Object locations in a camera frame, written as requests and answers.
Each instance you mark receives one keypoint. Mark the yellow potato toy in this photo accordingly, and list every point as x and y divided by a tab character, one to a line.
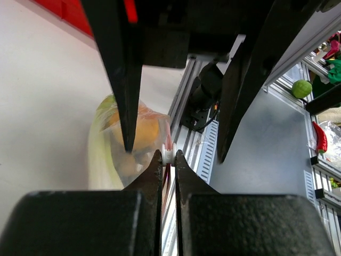
147	127

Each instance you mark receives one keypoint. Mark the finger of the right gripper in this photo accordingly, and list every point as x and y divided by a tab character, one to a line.
271	28
117	42

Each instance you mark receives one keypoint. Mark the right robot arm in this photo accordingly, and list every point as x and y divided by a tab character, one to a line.
243	41

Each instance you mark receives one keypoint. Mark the green lime toy background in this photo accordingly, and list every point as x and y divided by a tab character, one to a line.
301	89

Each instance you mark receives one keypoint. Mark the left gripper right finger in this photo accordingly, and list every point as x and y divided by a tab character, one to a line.
211	223

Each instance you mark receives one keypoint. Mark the white slotted cable duct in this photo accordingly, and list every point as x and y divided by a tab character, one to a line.
208	152

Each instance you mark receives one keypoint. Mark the red chili pepper toy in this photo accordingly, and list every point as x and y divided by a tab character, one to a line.
322	142

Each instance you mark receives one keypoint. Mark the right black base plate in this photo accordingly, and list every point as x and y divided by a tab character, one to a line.
198	119

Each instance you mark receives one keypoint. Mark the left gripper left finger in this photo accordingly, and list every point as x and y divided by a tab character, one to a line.
99	222

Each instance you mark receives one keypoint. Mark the aluminium shelf frame background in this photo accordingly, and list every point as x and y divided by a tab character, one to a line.
317	177

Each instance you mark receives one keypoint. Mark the clear zip top bag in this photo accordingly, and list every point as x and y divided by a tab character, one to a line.
117	154

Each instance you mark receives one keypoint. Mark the red plastic bin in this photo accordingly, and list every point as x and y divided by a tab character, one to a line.
70	12

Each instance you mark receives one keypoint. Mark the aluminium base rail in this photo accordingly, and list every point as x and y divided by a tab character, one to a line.
199	148

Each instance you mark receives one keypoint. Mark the white green leek toy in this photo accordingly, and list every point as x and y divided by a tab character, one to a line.
102	174

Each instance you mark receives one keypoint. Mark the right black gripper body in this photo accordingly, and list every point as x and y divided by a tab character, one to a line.
173	30

